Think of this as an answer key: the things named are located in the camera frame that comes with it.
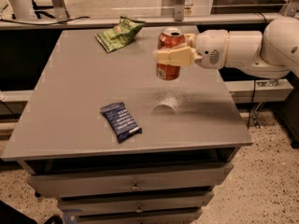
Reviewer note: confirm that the grey metal rail frame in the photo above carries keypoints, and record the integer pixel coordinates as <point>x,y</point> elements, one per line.
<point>154,13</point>

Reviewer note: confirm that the green chip bag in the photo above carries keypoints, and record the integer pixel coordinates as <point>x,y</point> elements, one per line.
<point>120,35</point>

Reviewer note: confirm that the middle grey drawer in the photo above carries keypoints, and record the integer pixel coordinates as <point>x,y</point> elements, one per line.
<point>137,203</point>

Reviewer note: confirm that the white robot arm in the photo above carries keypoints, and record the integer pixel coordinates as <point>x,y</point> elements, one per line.
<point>272,53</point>

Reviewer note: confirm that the white pipe post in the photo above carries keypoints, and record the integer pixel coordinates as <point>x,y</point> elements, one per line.
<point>22,9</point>

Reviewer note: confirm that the orange coke can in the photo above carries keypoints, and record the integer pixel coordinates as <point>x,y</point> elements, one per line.
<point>170,40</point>

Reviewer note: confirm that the top grey drawer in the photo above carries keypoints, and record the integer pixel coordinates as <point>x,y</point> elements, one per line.
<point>130,180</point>

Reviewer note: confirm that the grey drawer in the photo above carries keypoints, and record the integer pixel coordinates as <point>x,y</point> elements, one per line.
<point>137,203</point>
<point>130,180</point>
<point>173,216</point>

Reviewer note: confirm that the bottom grey drawer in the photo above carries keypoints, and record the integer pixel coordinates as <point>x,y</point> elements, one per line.
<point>173,216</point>

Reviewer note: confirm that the blue rxbar blueberry wrapper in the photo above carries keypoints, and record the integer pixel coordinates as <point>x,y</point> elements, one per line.
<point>120,120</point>

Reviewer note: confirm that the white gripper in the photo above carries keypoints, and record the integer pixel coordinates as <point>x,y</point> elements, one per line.
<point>210,48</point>

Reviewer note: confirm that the grey drawer cabinet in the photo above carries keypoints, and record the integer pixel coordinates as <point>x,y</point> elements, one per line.
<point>114,144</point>

